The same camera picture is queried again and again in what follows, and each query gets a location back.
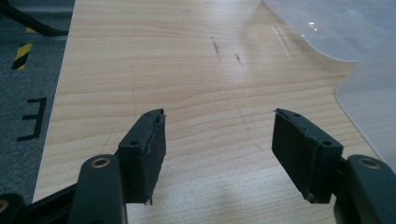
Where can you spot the black stand leg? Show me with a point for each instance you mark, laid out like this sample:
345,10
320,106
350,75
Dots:
28,21

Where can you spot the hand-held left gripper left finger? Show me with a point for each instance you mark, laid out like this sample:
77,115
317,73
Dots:
141,155

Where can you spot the clear plastic sheet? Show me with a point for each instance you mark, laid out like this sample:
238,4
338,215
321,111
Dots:
351,31

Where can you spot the black tape floor mark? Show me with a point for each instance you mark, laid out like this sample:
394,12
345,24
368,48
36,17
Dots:
38,118

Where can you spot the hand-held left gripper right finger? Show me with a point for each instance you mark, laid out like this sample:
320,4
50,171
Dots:
303,155

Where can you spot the yellow black hazard tape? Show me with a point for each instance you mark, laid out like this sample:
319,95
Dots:
22,53

